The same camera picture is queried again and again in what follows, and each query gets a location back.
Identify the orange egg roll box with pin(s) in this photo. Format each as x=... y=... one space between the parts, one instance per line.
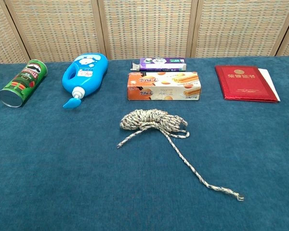
x=159 y=89

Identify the purple toothpaste box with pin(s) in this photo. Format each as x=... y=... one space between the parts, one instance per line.
x=159 y=63

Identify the blue pump bottle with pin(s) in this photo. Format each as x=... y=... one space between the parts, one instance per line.
x=86 y=74

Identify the blue tablecloth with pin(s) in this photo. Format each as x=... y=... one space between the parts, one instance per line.
x=62 y=168

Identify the red certificate folder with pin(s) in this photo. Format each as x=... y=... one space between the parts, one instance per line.
x=245 y=84

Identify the green Pringles can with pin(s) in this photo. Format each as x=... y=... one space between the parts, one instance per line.
x=24 y=81

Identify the white paper sheet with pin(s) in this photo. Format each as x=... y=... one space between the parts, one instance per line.
x=267 y=74

